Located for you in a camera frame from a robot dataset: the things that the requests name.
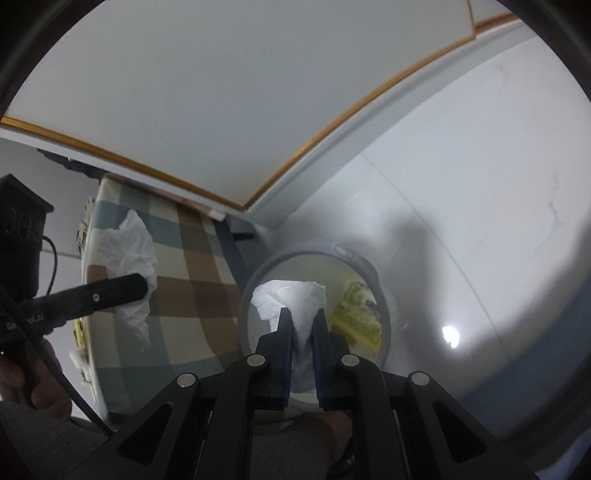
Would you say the small white wrapper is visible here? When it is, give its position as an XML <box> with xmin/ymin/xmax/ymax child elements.
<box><xmin>68</xmin><ymin>347</ymin><xmax>94</xmax><ymax>385</ymax></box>

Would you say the black table frame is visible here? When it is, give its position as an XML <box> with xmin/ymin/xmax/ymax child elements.
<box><xmin>213</xmin><ymin>215</ymin><xmax>256</xmax><ymax>289</ymax></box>

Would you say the person's left hand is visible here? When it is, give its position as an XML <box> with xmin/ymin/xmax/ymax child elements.
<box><xmin>0</xmin><ymin>339</ymin><xmax>72</xmax><ymax>418</ymax></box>

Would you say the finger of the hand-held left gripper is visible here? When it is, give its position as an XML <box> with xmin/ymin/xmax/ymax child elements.
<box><xmin>48</xmin><ymin>272</ymin><xmax>149</xmax><ymax>324</ymax></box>

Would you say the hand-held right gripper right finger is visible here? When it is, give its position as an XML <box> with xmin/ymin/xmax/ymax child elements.
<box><xmin>310</xmin><ymin>308</ymin><xmax>536</xmax><ymax>480</ymax></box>

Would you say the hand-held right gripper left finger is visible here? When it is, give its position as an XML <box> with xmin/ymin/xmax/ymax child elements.
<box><xmin>78</xmin><ymin>307</ymin><xmax>296</xmax><ymax>480</ymax></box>

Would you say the checkered tablecloth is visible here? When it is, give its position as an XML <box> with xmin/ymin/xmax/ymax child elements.
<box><xmin>81</xmin><ymin>178</ymin><xmax>251</xmax><ymax>416</ymax></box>

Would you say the grey round trash bin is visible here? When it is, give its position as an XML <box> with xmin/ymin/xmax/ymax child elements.
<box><xmin>239</xmin><ymin>237</ymin><xmax>398</xmax><ymax>416</ymax></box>

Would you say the white tissue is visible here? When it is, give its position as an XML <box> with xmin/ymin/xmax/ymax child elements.
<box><xmin>250</xmin><ymin>279</ymin><xmax>327</xmax><ymax>393</ymax></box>
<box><xmin>98</xmin><ymin>210</ymin><xmax>160</xmax><ymax>352</ymax></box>

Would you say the large yellow wrapper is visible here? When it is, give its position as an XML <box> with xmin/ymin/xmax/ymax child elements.
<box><xmin>330</xmin><ymin>281</ymin><xmax>384</xmax><ymax>355</ymax></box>

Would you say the black hanging jacket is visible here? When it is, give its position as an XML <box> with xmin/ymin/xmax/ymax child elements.
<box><xmin>38</xmin><ymin>148</ymin><xmax>108</xmax><ymax>180</ymax></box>

